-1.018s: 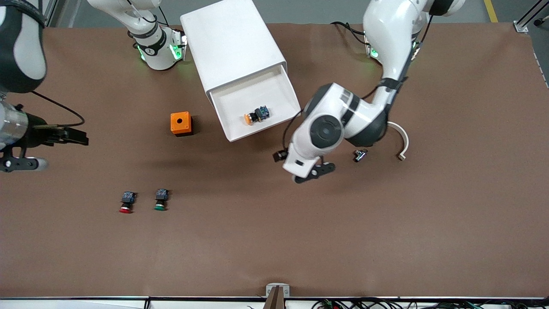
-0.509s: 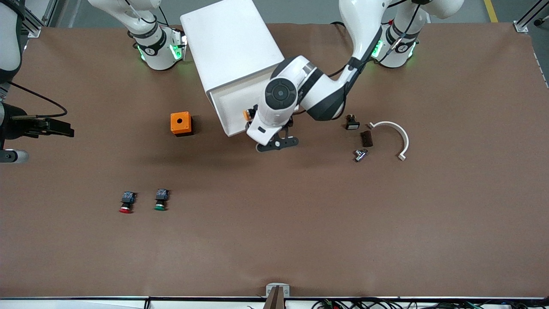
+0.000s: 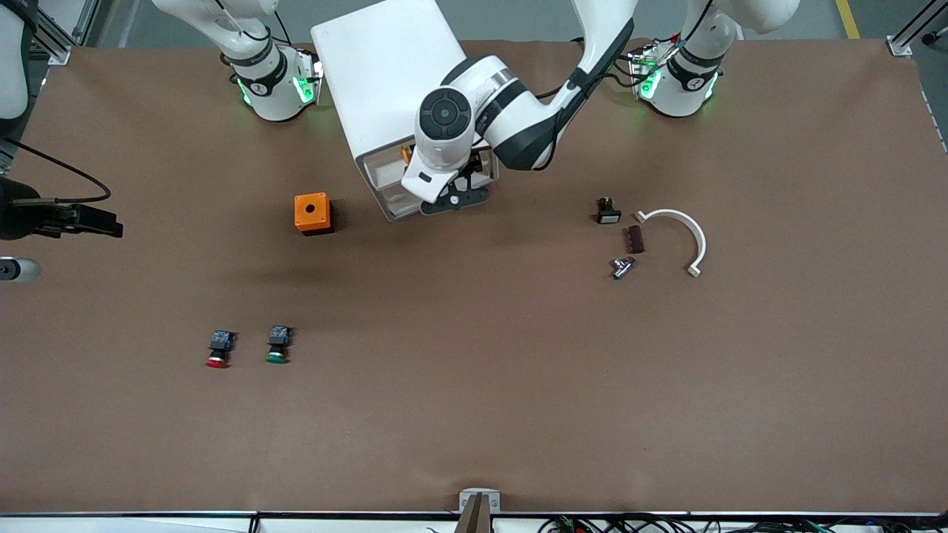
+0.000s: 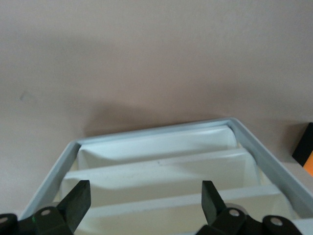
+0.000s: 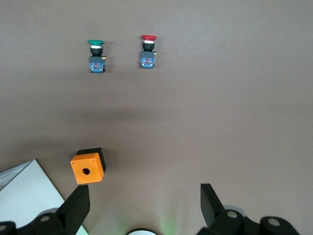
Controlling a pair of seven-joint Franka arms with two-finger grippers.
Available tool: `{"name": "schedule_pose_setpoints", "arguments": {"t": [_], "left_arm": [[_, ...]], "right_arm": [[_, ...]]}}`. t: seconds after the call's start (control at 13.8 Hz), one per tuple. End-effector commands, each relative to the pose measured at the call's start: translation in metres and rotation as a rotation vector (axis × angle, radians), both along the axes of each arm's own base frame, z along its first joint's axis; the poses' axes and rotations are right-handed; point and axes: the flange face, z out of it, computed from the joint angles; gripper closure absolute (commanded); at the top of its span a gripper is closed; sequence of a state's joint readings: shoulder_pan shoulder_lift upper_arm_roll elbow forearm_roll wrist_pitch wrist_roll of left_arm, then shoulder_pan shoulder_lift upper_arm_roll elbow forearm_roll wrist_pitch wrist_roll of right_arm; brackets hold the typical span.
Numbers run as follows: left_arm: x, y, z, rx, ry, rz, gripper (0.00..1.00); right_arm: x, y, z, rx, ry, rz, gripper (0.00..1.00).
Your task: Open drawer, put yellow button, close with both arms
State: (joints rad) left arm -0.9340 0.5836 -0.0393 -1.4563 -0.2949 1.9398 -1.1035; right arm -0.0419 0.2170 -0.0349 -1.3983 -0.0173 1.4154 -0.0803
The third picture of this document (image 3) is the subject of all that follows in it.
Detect small electronics box green light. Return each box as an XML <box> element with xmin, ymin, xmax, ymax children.
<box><xmin>295</xmin><ymin>46</ymin><xmax>324</xmax><ymax>105</ymax></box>
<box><xmin>628</xmin><ymin>43</ymin><xmax>661</xmax><ymax>101</ymax></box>

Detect black base cable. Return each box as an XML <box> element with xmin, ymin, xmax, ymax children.
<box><xmin>570</xmin><ymin>36</ymin><xmax>639</xmax><ymax>84</ymax></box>

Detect orange box with hole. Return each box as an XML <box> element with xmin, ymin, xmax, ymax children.
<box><xmin>294</xmin><ymin>192</ymin><xmax>335</xmax><ymax>236</ymax></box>

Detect green push button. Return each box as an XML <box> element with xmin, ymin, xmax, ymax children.
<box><xmin>266</xmin><ymin>325</ymin><xmax>293</xmax><ymax>365</ymax></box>

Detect red push button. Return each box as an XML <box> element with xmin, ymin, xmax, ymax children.
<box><xmin>205</xmin><ymin>330</ymin><xmax>236</xmax><ymax>369</ymax></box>

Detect black cable bundle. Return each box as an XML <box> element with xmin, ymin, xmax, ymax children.
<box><xmin>537</xmin><ymin>513</ymin><xmax>948</xmax><ymax>533</ymax></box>

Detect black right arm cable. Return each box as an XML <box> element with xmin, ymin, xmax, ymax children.
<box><xmin>0</xmin><ymin>136</ymin><xmax>113</xmax><ymax>204</ymax></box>

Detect beige plastic drawer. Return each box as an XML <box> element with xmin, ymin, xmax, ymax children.
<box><xmin>367</xmin><ymin>143</ymin><xmax>494</xmax><ymax>195</ymax></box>
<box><xmin>384</xmin><ymin>194</ymin><xmax>431</xmax><ymax>221</ymax></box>

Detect white curved plastic clamp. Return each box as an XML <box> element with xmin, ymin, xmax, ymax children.
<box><xmin>635</xmin><ymin>209</ymin><xmax>708</xmax><ymax>278</ymax></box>

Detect white drawer cabinet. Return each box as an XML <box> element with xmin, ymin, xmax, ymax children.
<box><xmin>310</xmin><ymin>0</ymin><xmax>500</xmax><ymax>223</ymax></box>

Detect grey metal bracket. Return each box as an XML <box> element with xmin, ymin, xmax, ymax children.
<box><xmin>458</xmin><ymin>488</ymin><xmax>501</xmax><ymax>515</ymax></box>

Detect aluminium profile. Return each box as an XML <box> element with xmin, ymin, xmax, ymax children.
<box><xmin>887</xmin><ymin>0</ymin><xmax>948</xmax><ymax>58</ymax></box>
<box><xmin>33</xmin><ymin>0</ymin><xmax>102</xmax><ymax>66</ymax></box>

